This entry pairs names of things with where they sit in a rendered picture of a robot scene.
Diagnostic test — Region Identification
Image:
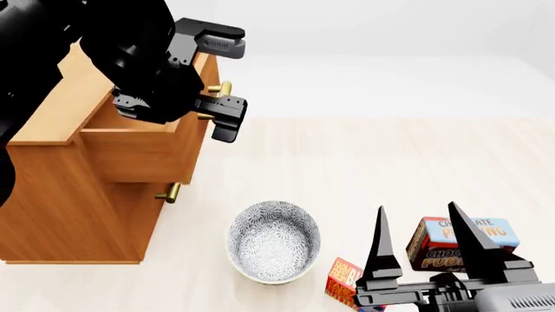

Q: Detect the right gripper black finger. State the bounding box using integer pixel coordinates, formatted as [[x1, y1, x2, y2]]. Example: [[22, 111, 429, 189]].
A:
[[356, 205, 403, 291], [447, 200, 541, 284]]

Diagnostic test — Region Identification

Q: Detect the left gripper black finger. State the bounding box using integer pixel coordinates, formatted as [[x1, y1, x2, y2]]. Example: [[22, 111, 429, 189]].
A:
[[112, 88, 151, 120], [210, 112, 247, 144]]

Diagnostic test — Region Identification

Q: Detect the red yellow butter box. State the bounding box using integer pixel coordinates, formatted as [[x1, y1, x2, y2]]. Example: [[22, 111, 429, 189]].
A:
[[324, 257, 364, 310]]

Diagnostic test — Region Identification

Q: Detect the wooden cabinet drawer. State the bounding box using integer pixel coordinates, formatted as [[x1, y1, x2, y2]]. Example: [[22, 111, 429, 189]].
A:
[[80, 53, 222, 185]]

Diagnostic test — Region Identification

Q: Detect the wooden cabinet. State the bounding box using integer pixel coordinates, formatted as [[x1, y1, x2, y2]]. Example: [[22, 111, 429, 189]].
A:
[[0, 42, 222, 265]]

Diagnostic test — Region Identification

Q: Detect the chocolate pudding box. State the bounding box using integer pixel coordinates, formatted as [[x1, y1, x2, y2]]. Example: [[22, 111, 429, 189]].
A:
[[405, 216, 521, 273]]

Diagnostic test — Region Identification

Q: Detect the white patterned bowl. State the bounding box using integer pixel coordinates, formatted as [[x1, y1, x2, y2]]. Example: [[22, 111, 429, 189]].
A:
[[226, 200, 323, 288]]

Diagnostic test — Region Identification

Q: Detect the brass drawer handle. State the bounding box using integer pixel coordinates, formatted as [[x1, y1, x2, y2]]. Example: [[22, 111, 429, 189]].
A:
[[153, 182, 183, 205], [197, 81, 233, 121]]

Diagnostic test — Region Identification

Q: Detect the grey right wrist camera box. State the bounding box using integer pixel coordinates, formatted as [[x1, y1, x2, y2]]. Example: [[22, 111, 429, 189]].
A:
[[473, 281, 555, 312]]

